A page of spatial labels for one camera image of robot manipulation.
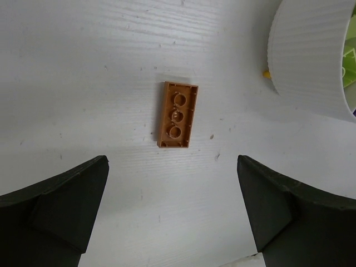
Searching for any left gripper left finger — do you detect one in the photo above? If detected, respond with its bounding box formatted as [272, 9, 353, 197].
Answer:
[1, 155, 109, 266]

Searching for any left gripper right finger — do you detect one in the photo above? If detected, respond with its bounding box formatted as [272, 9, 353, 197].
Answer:
[237, 155, 355, 266]

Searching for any orange 2x4 brick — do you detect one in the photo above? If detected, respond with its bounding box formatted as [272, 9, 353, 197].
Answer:
[157, 81, 199, 148]

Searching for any lime green 2x4 brick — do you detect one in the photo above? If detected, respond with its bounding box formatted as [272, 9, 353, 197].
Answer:
[342, 38, 355, 88]

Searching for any white round divided container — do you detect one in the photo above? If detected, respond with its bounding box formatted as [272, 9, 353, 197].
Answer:
[268, 1, 355, 122]

